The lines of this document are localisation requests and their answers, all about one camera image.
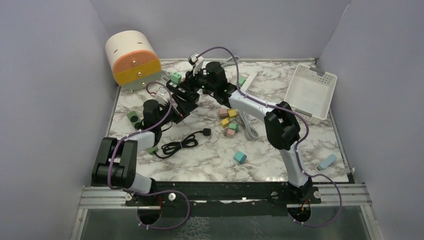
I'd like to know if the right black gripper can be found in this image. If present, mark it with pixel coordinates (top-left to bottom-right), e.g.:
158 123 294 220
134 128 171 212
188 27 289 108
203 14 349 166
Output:
177 66 216 95

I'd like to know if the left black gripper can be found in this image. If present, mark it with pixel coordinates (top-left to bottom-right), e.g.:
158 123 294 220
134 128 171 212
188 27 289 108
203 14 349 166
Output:
156 93 198 127

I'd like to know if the black power strip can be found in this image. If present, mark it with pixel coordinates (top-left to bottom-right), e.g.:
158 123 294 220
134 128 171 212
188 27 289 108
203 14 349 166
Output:
166 80 200 104

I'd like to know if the green plug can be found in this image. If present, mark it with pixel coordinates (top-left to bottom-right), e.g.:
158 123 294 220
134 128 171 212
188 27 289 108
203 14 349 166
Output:
170 72 182 85
238 77 246 87

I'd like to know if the pink plug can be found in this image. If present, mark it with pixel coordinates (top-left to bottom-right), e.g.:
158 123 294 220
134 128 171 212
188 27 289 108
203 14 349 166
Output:
224 128 236 139
218 108 229 119

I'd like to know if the yellow plug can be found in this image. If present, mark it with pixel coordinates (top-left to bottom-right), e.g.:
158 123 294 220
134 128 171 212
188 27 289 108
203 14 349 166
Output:
220 117 231 129
227 108 237 118

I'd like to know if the green power strip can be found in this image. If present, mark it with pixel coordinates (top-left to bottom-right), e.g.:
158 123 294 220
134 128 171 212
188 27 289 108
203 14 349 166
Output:
126 111 158 155

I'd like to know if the white power strip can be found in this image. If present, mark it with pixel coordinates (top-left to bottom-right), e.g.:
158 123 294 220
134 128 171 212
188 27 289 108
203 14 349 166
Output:
242 72 258 91

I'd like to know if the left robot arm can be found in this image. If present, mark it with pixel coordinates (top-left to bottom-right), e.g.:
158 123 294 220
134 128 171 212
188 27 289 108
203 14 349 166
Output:
91 99 198 206

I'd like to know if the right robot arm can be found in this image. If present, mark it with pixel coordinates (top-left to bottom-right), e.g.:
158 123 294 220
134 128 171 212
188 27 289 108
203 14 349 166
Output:
184 60 313 204

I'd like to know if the round cream drawer cabinet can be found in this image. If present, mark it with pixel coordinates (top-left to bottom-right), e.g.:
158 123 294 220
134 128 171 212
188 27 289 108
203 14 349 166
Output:
105 30 162 91

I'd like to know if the white plastic basket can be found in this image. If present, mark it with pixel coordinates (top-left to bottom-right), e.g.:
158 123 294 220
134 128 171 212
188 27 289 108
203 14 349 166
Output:
284 64 338 125

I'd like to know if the light blue small device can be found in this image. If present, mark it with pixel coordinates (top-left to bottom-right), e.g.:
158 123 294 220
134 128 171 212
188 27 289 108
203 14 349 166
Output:
315 154 337 172

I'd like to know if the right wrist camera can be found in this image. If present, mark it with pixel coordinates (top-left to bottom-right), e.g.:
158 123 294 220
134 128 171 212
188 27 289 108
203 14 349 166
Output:
188 52 204 76

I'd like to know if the grey coiled cable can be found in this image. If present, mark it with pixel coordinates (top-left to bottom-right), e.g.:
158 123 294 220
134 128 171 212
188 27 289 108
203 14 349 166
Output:
160 56 240 84

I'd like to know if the black cable with plug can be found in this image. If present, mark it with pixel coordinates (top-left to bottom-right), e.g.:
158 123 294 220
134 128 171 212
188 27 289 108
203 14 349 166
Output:
155 128 212 160

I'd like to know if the white cable of white strip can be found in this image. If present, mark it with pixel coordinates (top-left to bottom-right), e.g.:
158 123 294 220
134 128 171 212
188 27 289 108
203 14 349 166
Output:
238 111 259 140

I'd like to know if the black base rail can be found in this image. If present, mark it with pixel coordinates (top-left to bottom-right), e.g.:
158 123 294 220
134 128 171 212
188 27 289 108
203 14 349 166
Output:
125 180 322 213

